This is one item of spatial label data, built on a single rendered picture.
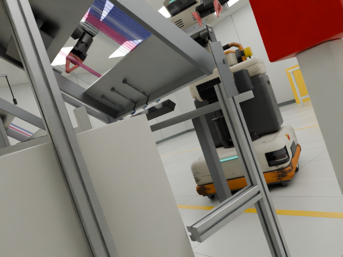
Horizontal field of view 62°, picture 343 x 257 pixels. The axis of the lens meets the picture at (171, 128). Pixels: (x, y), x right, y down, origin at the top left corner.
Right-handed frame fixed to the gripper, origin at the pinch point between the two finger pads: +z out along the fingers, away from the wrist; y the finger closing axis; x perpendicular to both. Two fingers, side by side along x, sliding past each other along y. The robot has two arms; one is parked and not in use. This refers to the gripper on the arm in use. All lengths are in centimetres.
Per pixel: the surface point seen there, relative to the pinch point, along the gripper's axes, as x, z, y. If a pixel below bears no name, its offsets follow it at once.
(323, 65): 27, 23, 98
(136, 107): 30.3, 3.9, 12.3
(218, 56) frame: 29, 2, 64
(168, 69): 25, 1, 44
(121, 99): 25.2, 0.8, 5.4
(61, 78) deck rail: -0.2, 0.9, -8.1
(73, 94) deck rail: 7.6, 4.5, -8.2
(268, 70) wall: 466, -495, -334
